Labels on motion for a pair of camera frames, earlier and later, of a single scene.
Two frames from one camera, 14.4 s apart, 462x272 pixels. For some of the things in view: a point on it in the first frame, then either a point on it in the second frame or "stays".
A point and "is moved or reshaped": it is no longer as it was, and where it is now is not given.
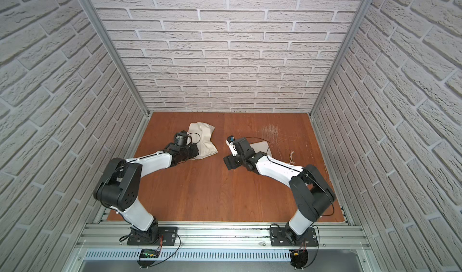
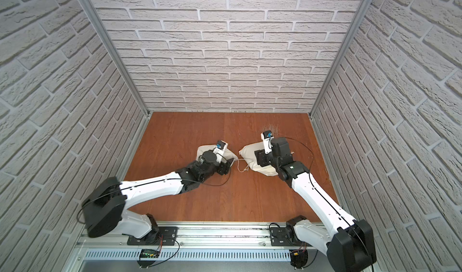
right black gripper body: [231, 164] -> [262, 160]
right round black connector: [298, 258] stays
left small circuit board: [149, 253] stays
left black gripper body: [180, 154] -> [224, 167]
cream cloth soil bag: [200, 133] is moved or reshaped
